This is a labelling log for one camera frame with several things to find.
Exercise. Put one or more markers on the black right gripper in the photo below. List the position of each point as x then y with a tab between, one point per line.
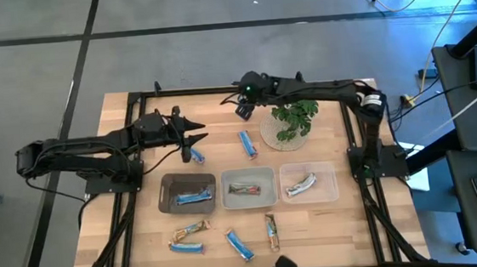
256	88

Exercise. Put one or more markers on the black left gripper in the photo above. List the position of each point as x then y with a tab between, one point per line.
155	129

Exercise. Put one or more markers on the white granola bar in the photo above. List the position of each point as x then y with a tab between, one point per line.
301	185

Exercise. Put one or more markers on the tan and green granola bar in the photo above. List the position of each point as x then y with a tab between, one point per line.
188	230

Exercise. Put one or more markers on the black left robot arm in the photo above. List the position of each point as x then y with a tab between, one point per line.
74	157

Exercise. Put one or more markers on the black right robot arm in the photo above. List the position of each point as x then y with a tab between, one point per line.
324	89

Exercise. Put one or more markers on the dark green red granola bar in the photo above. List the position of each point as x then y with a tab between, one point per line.
244	189

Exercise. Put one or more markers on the tan and blue granola bar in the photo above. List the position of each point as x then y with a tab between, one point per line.
272	232

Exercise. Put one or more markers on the round woven mat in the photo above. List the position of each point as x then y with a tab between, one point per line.
279	143

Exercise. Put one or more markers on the green artificial plant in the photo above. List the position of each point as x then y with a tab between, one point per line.
295	118

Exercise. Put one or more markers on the dark translucent plastic bin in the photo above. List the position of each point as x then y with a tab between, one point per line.
170	186

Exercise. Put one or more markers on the light opaque plastic bin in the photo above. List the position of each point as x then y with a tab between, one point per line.
246	175

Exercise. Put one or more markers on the clear plastic bin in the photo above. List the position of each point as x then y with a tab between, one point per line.
322	174

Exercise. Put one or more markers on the black side desk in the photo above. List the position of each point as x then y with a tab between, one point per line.
462	103

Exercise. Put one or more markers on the black aluminium table frame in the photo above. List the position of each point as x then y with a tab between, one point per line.
350	120

